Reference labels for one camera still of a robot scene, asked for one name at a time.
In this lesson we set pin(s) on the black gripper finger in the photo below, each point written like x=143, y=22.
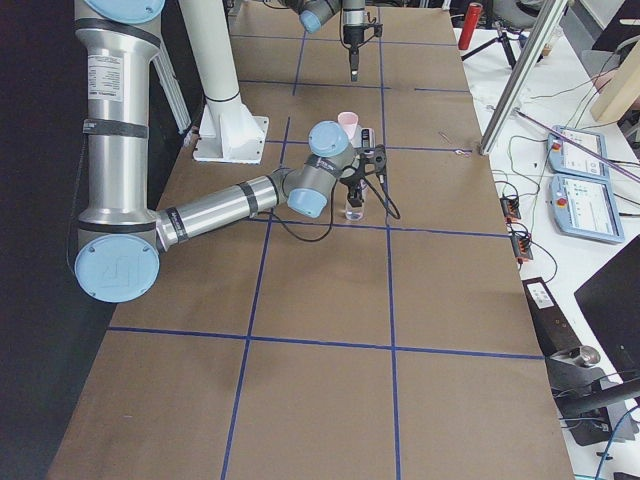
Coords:
x=355, y=63
x=361, y=196
x=352, y=63
x=352, y=197

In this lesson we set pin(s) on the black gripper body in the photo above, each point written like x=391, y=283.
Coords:
x=352, y=36
x=353, y=183

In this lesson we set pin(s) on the pink paper cup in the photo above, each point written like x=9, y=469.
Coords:
x=349, y=122

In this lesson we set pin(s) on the clear glass sauce bottle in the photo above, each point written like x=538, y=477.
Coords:
x=355, y=214

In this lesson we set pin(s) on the silver digital kitchen scale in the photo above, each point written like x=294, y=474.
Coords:
x=364, y=140

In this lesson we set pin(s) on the red cylinder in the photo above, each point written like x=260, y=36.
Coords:
x=471, y=19

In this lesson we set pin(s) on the orange connector block upper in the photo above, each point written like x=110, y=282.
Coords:
x=510, y=208

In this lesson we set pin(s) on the orange connector block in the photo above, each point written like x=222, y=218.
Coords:
x=510, y=208
x=521, y=245

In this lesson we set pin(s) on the orange connector block lower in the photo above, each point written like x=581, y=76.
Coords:
x=521, y=245

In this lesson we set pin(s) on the upper teach pendant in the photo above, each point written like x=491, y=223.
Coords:
x=565, y=158

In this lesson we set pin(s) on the teach pendant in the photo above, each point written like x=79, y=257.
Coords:
x=565, y=158
x=585, y=208

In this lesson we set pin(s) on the lower teach pendant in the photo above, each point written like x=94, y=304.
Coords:
x=585, y=208

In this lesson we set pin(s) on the black box with label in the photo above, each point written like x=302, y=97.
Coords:
x=553, y=331

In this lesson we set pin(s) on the wooden beam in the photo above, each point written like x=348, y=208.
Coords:
x=621, y=92

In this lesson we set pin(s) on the black monitor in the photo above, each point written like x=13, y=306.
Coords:
x=609, y=302

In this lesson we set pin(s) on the black clamp stand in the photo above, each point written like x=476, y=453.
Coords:
x=591, y=402

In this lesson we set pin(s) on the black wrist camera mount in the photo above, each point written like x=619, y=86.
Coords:
x=375, y=156

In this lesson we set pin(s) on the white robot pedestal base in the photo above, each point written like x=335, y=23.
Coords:
x=228, y=132

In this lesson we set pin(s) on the black camera tripod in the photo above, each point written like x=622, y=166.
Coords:
x=505, y=37

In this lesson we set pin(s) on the aluminium frame post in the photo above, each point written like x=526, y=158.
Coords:
x=548, y=18

